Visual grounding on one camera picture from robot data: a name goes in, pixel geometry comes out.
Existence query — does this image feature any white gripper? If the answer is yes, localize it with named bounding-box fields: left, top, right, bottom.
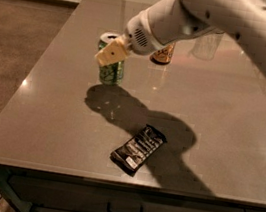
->
left=94, top=9, right=166, bottom=67

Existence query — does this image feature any green soda can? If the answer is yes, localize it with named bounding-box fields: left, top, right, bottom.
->
left=98, top=32, right=125, bottom=86

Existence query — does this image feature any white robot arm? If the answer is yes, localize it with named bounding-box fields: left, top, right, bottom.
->
left=95, top=0, right=266, bottom=77

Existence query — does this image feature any orange soda can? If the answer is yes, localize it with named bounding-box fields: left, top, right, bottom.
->
left=150, top=43, right=176, bottom=65

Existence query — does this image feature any black snack bar wrapper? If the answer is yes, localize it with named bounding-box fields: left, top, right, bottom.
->
left=110, top=125, right=167, bottom=176

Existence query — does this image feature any grey upper drawer front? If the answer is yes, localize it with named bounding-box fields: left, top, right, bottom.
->
left=9, top=175, right=243, bottom=212

